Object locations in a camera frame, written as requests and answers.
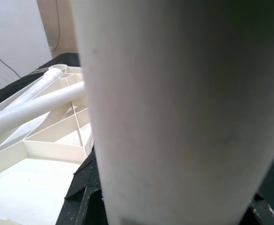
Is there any white plastic table top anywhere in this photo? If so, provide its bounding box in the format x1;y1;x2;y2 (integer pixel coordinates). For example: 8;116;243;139
0;63;95;225

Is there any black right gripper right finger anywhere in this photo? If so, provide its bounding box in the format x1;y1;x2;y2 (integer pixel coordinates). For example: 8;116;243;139
244;192;274;225

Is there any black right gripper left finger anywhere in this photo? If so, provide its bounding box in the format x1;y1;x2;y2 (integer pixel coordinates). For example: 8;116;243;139
56;152;108;225

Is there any white plastic table leg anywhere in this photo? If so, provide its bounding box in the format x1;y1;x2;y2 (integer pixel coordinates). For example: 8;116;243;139
0;81;85;132
71;0;274;225
0;68;64;153

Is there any black tablecloth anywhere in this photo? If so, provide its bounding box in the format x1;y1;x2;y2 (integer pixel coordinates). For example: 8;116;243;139
0;52;274;211

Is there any thin wall cable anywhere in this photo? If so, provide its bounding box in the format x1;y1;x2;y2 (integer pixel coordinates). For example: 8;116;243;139
0;44;22;78

